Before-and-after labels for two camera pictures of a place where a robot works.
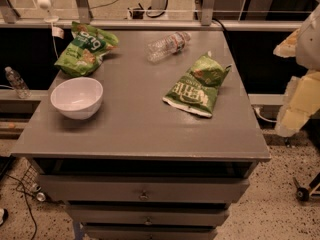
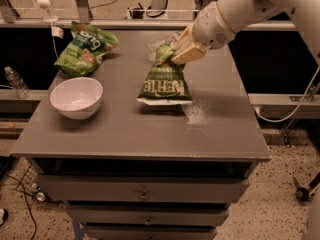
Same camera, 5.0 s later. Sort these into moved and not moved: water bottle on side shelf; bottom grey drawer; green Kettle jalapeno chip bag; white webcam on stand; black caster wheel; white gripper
Moved: green Kettle jalapeno chip bag; white gripper
Not moved: bottom grey drawer; black caster wheel; white webcam on stand; water bottle on side shelf
